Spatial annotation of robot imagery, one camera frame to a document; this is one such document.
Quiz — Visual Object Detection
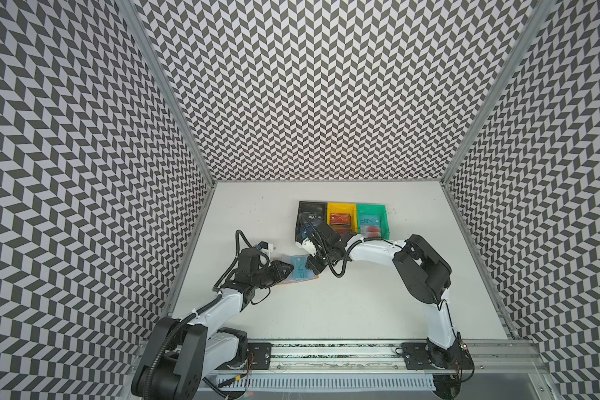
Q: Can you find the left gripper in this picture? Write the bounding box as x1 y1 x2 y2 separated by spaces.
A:
252 259 294 289

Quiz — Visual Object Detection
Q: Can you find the teal credit card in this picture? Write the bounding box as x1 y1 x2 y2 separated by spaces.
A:
290 255 316 283

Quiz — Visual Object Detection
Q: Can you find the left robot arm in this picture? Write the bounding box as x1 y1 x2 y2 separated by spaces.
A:
131 248 294 399

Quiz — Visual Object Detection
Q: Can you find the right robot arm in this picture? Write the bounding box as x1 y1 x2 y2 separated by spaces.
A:
297 223 473 373

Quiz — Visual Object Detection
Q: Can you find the blue card in black bin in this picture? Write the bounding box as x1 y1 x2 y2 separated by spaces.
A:
298 224 314 240

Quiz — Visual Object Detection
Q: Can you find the dark card in black bin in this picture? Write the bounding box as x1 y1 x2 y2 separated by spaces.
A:
300 211 324 225

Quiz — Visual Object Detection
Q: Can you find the red card in yellow bin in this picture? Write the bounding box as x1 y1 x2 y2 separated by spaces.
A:
329 213 352 226

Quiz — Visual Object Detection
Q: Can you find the red white card green bin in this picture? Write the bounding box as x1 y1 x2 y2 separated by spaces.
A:
359 225 383 238

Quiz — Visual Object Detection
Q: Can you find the teal card in green bin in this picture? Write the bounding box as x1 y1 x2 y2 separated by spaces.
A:
358 214 382 227

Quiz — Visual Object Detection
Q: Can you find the black plastic bin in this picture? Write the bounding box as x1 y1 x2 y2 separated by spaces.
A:
295 201 328 245

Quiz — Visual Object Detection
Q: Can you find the green plastic bin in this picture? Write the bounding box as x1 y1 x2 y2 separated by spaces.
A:
357 203 390 240

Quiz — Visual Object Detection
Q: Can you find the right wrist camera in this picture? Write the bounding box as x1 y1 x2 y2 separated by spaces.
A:
300 238 319 256

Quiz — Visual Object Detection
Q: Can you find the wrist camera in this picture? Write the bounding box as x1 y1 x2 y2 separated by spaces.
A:
255 241 275 253
300 238 319 256

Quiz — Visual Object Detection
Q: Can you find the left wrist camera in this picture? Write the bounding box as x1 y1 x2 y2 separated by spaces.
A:
255 241 275 253

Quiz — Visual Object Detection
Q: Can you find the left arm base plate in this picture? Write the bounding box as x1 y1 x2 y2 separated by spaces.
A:
240 342 273 371

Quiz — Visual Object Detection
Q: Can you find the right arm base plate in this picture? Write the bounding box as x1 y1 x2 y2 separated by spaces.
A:
395 342 475 372

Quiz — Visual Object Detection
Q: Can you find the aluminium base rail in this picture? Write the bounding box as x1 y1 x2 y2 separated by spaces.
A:
194 338 551 376

